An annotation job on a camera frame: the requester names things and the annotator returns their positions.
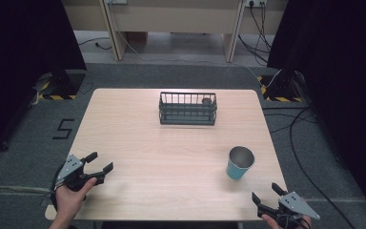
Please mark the person's right hand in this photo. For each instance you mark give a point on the person's right hand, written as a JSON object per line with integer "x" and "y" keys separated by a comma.
{"x": 271, "y": 222}

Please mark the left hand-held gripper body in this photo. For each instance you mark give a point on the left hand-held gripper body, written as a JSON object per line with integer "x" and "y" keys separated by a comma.
{"x": 71, "y": 168}

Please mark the beige wooden desk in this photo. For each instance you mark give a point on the beige wooden desk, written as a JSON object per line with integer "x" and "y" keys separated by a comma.
{"x": 174, "y": 19}

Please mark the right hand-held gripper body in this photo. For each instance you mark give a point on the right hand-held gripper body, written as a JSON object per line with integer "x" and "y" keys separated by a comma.
{"x": 290, "y": 206}

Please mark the white wall socket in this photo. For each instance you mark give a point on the white wall socket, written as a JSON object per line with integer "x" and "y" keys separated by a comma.
{"x": 256, "y": 3}

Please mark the black curtain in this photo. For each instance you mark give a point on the black curtain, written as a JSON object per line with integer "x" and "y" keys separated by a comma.
{"x": 340, "y": 79}
{"x": 25, "y": 63}

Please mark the blue paper cup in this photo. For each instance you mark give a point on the blue paper cup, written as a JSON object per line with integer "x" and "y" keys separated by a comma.
{"x": 239, "y": 163}

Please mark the black stand base striped tape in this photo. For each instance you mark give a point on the black stand base striped tape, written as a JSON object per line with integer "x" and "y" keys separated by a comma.
{"x": 62, "y": 86}
{"x": 281, "y": 87}

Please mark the small dark round object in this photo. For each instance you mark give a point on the small dark round object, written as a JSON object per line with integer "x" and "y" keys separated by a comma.
{"x": 206, "y": 101}

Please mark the person's left hand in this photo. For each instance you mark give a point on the person's left hand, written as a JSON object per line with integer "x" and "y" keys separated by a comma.
{"x": 71, "y": 198}

